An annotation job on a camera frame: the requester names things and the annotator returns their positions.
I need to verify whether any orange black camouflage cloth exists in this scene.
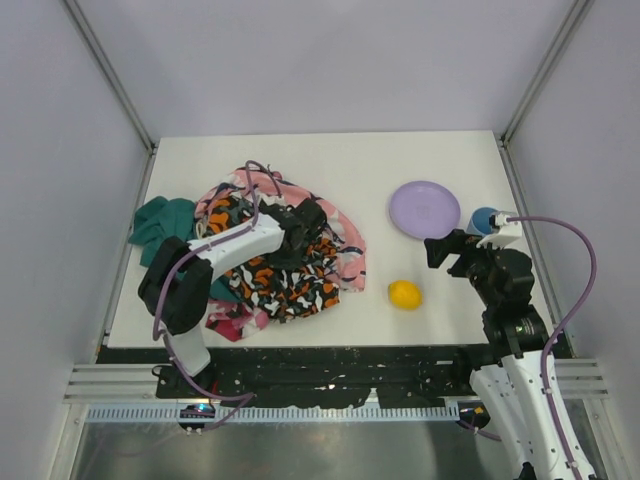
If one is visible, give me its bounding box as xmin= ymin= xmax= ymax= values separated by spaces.
xmin=195 ymin=193 xmax=342 ymax=324

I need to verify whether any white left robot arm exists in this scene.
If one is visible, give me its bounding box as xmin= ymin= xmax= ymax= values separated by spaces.
xmin=138 ymin=199 xmax=327 ymax=377

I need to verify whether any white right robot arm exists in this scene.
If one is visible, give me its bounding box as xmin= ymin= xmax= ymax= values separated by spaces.
xmin=424 ymin=229 xmax=597 ymax=479

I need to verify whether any pink patterned cloth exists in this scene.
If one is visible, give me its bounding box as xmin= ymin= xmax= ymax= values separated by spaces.
xmin=194 ymin=167 xmax=366 ymax=292

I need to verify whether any magenta pink white cloth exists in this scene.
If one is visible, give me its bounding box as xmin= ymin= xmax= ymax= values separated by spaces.
xmin=205 ymin=300 xmax=270 ymax=342

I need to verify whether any teal green cloth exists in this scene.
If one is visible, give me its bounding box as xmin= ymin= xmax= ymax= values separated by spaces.
xmin=127 ymin=195 xmax=239 ymax=301

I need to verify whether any blue plastic cup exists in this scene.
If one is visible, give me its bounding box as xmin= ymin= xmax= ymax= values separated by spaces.
xmin=466 ymin=207 xmax=497 ymax=236

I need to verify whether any purple plastic plate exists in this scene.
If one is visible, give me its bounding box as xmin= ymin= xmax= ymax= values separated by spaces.
xmin=388 ymin=181 xmax=461 ymax=240

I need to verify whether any yellow lemon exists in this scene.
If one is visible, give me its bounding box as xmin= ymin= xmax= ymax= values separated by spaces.
xmin=388 ymin=280 xmax=423 ymax=311

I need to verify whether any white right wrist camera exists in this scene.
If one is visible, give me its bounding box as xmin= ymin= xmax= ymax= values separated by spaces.
xmin=476 ymin=211 xmax=523 ymax=250

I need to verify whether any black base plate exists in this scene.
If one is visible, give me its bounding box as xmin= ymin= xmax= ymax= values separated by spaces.
xmin=97 ymin=344 xmax=510 ymax=409

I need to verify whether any left aluminium corner post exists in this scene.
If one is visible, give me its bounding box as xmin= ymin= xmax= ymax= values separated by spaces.
xmin=62 ymin=0 xmax=160 ymax=154

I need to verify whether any aluminium corner post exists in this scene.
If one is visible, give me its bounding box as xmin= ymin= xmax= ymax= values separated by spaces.
xmin=62 ymin=0 xmax=160 ymax=154
xmin=498 ymin=0 xmax=594 ymax=149

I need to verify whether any white slotted cable duct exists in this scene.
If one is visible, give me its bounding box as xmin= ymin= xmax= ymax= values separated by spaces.
xmin=86 ymin=402 xmax=459 ymax=423

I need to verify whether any right aluminium corner post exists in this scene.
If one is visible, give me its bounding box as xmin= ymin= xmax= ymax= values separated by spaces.
xmin=498 ymin=0 xmax=594 ymax=149

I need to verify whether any aluminium frame rail front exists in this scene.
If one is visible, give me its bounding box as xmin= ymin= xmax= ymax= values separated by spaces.
xmin=63 ymin=358 xmax=610 ymax=402

